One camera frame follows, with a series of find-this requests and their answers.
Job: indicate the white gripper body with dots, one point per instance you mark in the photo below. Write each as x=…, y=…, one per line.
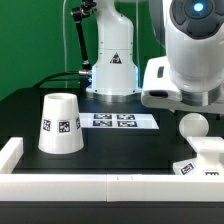
x=159, y=91

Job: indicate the white lamp bulb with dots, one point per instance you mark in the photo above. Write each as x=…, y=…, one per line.
x=193, y=125

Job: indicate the white lamp base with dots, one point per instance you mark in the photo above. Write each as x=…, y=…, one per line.
x=208, y=160

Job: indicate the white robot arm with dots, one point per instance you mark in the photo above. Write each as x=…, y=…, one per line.
x=189, y=77

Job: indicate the white lamp shade cone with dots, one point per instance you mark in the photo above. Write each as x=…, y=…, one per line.
x=60, y=130

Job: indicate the white marker sheet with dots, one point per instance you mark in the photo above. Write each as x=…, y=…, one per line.
x=118, y=121

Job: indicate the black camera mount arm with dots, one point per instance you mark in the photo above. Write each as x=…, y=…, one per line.
x=78, y=14

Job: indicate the white left wall bar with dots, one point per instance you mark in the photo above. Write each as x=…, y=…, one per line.
x=10, y=154

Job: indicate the white wall bar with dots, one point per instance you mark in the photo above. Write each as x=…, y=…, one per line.
x=10, y=154
x=111, y=188

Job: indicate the white front wall bar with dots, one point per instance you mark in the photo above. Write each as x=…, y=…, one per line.
x=111, y=188

